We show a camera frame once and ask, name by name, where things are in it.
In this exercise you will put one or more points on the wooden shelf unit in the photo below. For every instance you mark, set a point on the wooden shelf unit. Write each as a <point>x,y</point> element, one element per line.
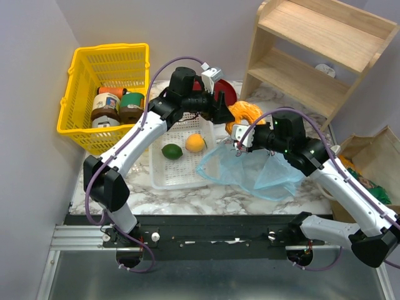
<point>341,34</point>

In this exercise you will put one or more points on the yellow plastic shopping basket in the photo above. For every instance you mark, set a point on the yellow plastic shopping basket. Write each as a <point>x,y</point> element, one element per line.
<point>99,78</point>

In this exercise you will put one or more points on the orange ring doughnut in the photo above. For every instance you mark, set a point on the orange ring doughnut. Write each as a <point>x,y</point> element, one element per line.
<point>242,110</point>

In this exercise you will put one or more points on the red round tray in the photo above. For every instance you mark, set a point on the red round tray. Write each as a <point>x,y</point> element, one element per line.
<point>228,92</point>

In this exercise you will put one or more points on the white round wall fixture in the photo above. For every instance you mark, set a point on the white round wall fixture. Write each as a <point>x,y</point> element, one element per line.
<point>326,69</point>

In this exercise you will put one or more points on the white plastic perforated basket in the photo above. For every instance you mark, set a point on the white plastic perforated basket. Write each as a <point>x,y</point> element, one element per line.
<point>180,174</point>

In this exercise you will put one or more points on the orange capped bottle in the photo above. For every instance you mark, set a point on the orange capped bottle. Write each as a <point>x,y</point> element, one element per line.
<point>117,91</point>

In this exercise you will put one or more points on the green snack packet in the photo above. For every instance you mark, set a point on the green snack packet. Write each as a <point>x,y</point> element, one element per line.
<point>375,190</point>

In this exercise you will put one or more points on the green lidded brown jar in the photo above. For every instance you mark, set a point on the green lidded brown jar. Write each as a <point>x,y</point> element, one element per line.
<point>131,108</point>

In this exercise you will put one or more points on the green lime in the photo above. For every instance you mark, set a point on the green lime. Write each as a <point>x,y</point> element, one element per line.
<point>172,152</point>

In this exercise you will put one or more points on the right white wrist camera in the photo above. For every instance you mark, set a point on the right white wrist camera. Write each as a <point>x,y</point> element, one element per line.
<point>243,134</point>

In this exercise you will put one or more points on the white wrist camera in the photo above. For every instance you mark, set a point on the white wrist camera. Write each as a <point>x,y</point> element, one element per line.
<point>210,76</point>
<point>243,134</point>

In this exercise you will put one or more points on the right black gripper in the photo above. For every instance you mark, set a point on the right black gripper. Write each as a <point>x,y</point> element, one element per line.
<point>254,147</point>

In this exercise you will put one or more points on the white labelled brown jar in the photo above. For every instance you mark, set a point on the white labelled brown jar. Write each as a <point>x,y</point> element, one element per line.
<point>105,104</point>

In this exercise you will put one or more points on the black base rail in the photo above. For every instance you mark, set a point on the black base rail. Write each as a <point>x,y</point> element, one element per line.
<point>197,237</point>

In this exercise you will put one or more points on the brown paper bag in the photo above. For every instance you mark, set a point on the brown paper bag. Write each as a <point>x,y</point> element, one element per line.
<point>377,159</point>

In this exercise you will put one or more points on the grey white packaged item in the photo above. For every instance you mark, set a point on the grey white packaged item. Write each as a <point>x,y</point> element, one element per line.
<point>105,122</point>

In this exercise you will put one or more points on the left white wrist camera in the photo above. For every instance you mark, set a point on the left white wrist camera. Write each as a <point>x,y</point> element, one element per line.
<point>210,76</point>

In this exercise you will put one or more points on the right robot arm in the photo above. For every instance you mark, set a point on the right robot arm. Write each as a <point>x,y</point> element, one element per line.
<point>375,233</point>

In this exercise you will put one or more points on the orange citrus fruit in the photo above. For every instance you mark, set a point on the orange citrus fruit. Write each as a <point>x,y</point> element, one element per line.
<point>195,143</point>

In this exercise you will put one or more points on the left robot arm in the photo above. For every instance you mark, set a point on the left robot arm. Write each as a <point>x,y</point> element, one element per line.
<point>187,92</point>

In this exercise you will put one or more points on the orange packaged food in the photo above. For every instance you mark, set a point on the orange packaged food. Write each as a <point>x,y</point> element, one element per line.
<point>347,163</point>

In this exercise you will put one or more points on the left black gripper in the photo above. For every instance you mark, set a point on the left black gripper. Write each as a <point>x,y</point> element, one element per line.
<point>217,111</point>

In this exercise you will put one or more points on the light blue plastic grocery bag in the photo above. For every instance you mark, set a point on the light blue plastic grocery bag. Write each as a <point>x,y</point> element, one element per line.
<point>262,173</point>

